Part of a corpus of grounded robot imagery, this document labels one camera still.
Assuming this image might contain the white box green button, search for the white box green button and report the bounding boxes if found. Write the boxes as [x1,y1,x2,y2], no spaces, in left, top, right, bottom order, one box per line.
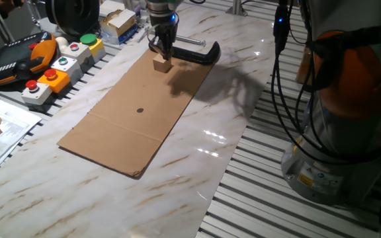
[50,56,84,86]

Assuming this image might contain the marble pattern table sheet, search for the marble pattern table sheet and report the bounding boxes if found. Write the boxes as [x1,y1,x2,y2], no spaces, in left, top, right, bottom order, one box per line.
[0,1,287,238]

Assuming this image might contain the small cardboard box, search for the small cardboard box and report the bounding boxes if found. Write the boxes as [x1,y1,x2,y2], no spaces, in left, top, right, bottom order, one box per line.
[99,9,137,37]

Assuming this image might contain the yellow box green mushroom button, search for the yellow box green mushroom button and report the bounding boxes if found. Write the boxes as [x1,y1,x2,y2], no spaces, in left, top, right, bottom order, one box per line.
[79,33,107,63]

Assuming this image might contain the white box small red button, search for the white box small red button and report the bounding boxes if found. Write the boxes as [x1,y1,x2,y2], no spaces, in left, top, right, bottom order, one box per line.
[60,42,94,73]

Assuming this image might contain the orange box red button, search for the orange box red button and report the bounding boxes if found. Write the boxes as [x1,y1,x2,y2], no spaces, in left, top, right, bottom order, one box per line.
[37,68,71,95]

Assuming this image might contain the aluminium frame post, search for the aluminium frame post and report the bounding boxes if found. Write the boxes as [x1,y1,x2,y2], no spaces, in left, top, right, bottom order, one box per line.
[226,0,248,17]

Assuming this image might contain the bystander bare hand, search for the bystander bare hand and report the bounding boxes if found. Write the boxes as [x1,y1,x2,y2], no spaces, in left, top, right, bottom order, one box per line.
[0,0,25,13]

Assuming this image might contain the white printed paper sheets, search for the white printed paper sheets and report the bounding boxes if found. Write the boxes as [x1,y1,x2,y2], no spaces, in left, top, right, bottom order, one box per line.
[0,99,42,186]

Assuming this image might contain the grey box red mushroom button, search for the grey box red mushroom button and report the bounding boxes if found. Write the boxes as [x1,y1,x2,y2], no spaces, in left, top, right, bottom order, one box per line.
[21,79,53,106]

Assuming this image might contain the black cable bundle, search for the black cable bundle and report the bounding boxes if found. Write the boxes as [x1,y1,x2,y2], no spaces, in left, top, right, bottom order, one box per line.
[286,19,381,166]

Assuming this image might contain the black C-clamp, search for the black C-clamp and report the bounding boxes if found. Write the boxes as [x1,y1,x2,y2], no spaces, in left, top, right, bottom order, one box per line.
[148,34,222,66]

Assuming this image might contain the flat blue box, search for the flat blue box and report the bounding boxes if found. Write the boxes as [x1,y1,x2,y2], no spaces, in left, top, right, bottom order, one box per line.
[104,24,141,46]

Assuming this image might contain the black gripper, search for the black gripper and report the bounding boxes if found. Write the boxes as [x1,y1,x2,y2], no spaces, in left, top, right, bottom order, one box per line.
[149,12,180,61]

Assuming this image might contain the black and orange teach pendant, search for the black and orange teach pendant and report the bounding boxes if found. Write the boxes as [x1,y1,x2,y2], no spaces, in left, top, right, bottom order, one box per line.
[0,31,58,88]

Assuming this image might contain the black cable with inline plug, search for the black cable with inline plug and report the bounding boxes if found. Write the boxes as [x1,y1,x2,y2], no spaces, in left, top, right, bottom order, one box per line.
[271,0,314,156]

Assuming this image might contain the brown cardboard sheet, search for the brown cardboard sheet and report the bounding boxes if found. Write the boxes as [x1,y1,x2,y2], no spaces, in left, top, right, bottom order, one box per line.
[57,48,215,180]

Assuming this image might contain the small wooden block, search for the small wooden block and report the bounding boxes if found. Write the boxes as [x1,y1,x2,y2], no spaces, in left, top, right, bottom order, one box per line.
[153,54,173,74]

